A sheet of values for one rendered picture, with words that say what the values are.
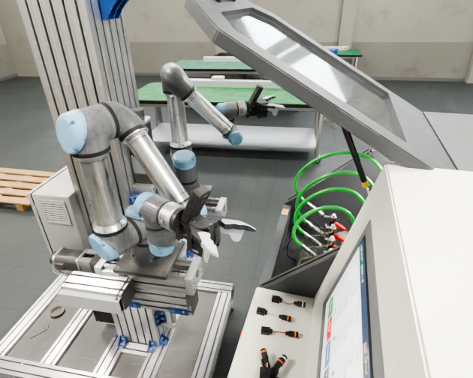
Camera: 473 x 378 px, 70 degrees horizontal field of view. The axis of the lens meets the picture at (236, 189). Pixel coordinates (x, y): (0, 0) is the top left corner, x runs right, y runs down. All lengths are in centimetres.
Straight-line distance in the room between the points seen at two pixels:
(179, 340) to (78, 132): 148
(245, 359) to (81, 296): 70
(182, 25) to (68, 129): 905
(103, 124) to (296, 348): 91
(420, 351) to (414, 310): 7
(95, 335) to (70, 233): 83
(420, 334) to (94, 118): 92
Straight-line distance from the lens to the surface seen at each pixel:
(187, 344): 217
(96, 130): 107
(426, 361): 54
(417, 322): 58
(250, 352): 118
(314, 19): 944
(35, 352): 243
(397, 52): 975
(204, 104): 163
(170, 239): 103
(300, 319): 127
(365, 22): 953
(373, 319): 72
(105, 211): 119
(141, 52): 1056
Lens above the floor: 196
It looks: 30 degrees down
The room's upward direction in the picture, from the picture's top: 1 degrees counter-clockwise
